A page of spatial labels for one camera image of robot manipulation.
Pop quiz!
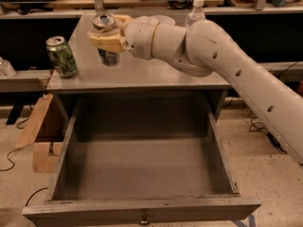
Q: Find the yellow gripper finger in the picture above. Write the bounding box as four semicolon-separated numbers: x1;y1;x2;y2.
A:
114;15;134;29
87;29;128;53

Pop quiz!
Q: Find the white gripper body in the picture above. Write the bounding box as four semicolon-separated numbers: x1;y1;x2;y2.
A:
124;16;160;60

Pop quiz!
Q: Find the silver redbull can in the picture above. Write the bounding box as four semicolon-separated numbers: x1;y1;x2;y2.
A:
92;12;119;66

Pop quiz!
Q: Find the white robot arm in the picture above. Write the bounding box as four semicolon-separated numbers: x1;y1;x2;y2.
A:
88;15;303;166

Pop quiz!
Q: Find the green soda can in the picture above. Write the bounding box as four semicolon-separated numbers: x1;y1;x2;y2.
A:
45;36;77;78

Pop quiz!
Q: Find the open grey top drawer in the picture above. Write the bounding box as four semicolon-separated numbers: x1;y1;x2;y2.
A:
23;94;260;227

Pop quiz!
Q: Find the brass drawer knob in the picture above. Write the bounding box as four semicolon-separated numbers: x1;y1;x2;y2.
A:
139;213;150;227

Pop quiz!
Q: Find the white ceramic bowl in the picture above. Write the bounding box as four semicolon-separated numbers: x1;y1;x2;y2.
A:
153;15;175;26

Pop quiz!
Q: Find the grey wooden cabinet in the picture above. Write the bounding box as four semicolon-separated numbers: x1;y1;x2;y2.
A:
47;11;230;115

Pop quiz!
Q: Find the clear plastic water bottle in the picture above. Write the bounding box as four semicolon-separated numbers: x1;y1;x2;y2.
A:
185;0;205;27

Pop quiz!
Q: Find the clear plastic item far left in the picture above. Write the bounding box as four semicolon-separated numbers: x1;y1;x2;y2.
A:
0;57;16;78

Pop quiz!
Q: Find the black floor cable left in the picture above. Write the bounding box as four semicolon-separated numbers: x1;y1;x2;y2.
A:
0;118;48;208

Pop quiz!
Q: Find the black cable on right floor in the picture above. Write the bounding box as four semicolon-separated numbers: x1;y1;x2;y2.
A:
248;115;288;154

